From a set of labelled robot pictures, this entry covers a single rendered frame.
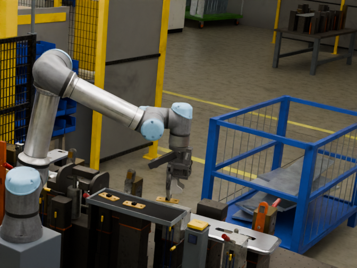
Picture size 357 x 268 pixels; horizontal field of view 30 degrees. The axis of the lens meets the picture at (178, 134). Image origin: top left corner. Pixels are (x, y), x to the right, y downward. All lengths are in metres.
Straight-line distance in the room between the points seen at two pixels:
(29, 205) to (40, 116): 0.31
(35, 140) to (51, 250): 0.40
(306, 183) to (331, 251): 0.90
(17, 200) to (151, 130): 0.52
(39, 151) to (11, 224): 0.28
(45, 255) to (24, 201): 0.22
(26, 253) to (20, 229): 0.09
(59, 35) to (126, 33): 0.61
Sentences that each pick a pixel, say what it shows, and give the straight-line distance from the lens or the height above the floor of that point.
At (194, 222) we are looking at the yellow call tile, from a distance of 2.47.
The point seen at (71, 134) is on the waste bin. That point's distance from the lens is 6.35.
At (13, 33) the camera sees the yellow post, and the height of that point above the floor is 1.56.
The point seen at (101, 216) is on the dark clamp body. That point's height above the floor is 1.03.
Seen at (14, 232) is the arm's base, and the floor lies 1.14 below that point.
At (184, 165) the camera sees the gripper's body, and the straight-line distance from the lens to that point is 2.40.
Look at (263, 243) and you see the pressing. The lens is 2.76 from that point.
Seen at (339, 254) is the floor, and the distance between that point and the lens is 5.18.
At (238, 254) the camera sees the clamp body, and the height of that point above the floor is 1.02.
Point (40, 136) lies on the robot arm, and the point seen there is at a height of 1.44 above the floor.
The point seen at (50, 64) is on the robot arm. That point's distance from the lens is 2.24.
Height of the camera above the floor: 2.16
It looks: 17 degrees down
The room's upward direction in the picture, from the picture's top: 5 degrees clockwise
